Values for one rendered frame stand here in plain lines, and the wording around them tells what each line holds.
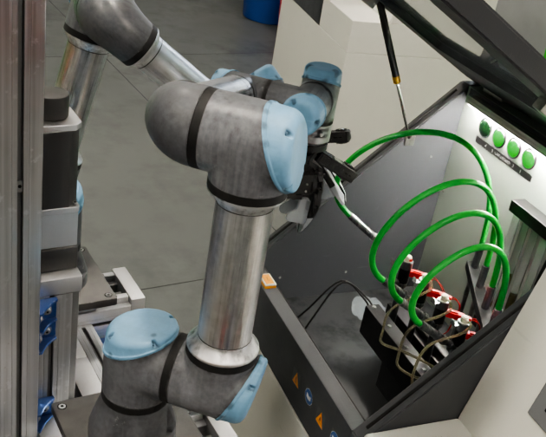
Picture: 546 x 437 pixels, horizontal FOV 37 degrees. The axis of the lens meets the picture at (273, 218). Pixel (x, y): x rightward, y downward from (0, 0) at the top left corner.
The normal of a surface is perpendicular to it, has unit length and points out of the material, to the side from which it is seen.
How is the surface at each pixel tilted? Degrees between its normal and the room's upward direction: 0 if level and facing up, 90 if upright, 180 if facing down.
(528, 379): 76
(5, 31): 90
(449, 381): 90
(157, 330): 8
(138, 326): 7
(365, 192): 90
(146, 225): 0
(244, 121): 45
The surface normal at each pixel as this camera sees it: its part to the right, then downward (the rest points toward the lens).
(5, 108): 0.48, 0.48
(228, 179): -0.53, 0.33
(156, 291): 0.15, -0.87
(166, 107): -0.52, -0.33
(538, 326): -0.86, -0.16
